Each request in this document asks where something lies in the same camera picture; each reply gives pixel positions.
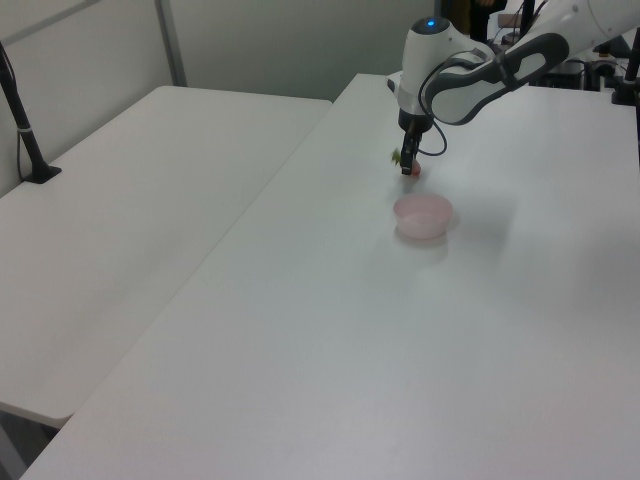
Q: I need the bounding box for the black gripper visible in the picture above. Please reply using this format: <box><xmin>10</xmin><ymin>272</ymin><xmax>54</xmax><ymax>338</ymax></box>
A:
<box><xmin>397</xmin><ymin>106</ymin><xmax>435</xmax><ymax>176</ymax></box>

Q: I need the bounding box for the red strawberry with green leaves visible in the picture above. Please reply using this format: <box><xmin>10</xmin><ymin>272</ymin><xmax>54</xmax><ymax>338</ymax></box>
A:
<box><xmin>389</xmin><ymin>148</ymin><xmax>424</xmax><ymax>178</ymax></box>

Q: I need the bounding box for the pink plastic bowl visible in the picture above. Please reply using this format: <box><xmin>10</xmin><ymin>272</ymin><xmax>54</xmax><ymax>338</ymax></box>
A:
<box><xmin>392</xmin><ymin>194</ymin><xmax>455</xmax><ymax>240</ymax></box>

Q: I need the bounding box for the dark lab equipment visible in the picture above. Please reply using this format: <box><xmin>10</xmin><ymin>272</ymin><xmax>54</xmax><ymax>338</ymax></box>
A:
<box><xmin>537</xmin><ymin>42</ymin><xmax>619</xmax><ymax>92</ymax></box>

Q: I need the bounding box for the white side table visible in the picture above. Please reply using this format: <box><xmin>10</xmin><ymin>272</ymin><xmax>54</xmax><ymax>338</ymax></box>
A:
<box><xmin>0</xmin><ymin>85</ymin><xmax>334</xmax><ymax>422</ymax></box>

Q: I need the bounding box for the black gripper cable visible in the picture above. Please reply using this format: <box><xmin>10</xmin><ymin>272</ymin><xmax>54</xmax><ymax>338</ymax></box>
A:
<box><xmin>415</xmin><ymin>49</ymin><xmax>501</xmax><ymax>158</ymax></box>

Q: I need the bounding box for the black camera pole with clamp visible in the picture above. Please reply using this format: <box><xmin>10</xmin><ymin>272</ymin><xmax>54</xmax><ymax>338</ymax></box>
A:
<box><xmin>610</xmin><ymin>22</ymin><xmax>640</xmax><ymax>107</ymax></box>
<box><xmin>0</xmin><ymin>38</ymin><xmax>64</xmax><ymax>184</ymax></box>

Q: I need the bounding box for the grey partition post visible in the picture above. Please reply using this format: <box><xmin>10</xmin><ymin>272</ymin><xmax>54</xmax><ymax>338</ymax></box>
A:
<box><xmin>153</xmin><ymin>0</ymin><xmax>190</xmax><ymax>88</ymax></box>

